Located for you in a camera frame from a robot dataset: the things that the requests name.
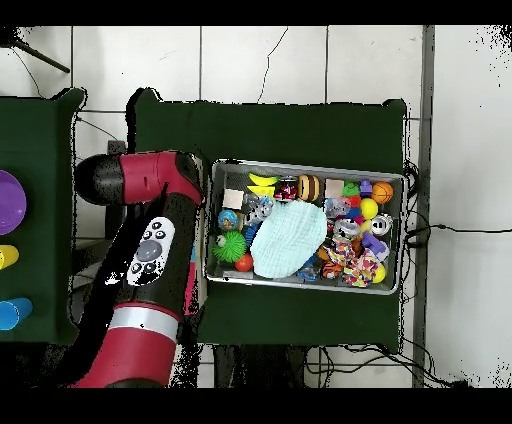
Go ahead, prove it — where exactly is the green spiky ball with eyes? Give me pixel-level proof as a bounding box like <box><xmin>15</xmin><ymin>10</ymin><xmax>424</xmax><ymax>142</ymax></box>
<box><xmin>211</xmin><ymin>230</ymin><xmax>249</xmax><ymax>265</ymax></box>

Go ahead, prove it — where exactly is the orange toy basketball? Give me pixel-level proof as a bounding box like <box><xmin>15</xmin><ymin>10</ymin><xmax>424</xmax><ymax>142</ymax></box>
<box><xmin>371</xmin><ymin>181</ymin><xmax>395</xmax><ymax>205</ymax></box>

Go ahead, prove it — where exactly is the clear mesh bin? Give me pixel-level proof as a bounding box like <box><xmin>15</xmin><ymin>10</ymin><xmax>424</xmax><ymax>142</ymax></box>
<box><xmin>204</xmin><ymin>159</ymin><xmax>405</xmax><ymax>296</ymax></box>

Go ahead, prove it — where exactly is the wooden box with three holes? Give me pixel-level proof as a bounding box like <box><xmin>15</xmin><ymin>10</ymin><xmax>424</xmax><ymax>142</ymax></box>
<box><xmin>183</xmin><ymin>239</ymin><xmax>209</xmax><ymax>317</ymax></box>

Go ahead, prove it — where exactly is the yellow cheese wedge toy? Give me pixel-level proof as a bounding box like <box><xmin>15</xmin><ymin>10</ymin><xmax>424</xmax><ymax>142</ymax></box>
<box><xmin>246</xmin><ymin>185</ymin><xmax>278</xmax><ymax>199</ymax></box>

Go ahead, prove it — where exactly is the plain wooden block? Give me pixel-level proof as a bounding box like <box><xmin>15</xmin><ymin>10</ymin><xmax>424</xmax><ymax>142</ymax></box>
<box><xmin>223</xmin><ymin>189</ymin><xmax>245</xmax><ymax>211</ymax></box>

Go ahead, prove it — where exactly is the blue globe ball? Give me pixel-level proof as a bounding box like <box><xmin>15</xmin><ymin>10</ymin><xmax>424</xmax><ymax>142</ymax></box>
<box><xmin>217</xmin><ymin>209</ymin><xmax>241</xmax><ymax>233</ymax></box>

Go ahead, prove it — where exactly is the mint green muslin cloth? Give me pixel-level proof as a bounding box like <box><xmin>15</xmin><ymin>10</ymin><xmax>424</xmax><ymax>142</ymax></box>
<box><xmin>250</xmin><ymin>199</ymin><xmax>329</xmax><ymax>280</ymax></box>

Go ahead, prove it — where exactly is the dark green tablecloth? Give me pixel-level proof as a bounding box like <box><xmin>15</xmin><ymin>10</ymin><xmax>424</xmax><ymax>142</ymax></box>
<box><xmin>126</xmin><ymin>87</ymin><xmax>409</xmax><ymax>353</ymax></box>

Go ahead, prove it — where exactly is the dark green side table cloth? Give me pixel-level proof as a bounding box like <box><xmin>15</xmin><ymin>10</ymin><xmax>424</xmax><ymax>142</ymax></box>
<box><xmin>0</xmin><ymin>87</ymin><xmax>89</xmax><ymax>347</ymax></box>

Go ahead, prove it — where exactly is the purple plate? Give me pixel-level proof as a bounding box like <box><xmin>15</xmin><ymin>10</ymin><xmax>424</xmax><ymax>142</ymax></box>
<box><xmin>0</xmin><ymin>169</ymin><xmax>29</xmax><ymax>237</ymax></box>

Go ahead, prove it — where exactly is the yellow cup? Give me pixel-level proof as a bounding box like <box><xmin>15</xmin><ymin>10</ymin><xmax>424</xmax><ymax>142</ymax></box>
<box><xmin>0</xmin><ymin>244</ymin><xmax>21</xmax><ymax>271</ymax></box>

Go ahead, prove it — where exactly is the blue cup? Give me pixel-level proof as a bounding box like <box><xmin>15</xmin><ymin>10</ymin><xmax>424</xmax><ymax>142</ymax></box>
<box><xmin>0</xmin><ymin>297</ymin><xmax>34</xmax><ymax>332</ymax></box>

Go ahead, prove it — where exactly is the black tripod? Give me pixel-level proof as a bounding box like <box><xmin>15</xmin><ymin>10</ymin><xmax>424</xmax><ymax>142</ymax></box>
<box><xmin>0</xmin><ymin>27</ymin><xmax>72</xmax><ymax>75</ymax></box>

